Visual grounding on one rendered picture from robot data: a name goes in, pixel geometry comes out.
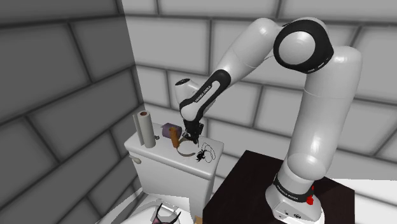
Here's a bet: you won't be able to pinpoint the dark robot stand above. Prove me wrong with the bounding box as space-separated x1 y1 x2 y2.
202 150 356 224

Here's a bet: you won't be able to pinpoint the black and pink garment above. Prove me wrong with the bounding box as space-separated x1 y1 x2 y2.
151 202 182 224

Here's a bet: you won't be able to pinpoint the brown cylinder bottle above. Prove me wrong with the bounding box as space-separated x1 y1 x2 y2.
169 127 181 149

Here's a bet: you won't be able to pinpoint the purple cylinder roll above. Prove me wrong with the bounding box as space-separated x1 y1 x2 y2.
161 122 183 140

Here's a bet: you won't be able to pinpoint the white paper towel roll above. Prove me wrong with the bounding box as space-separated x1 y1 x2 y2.
132 110 157 149

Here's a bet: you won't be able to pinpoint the white toilet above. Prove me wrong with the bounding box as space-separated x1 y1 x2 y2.
119 122 225 224

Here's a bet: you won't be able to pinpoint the black earphones with wire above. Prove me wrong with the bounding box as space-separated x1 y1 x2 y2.
195 142 217 164

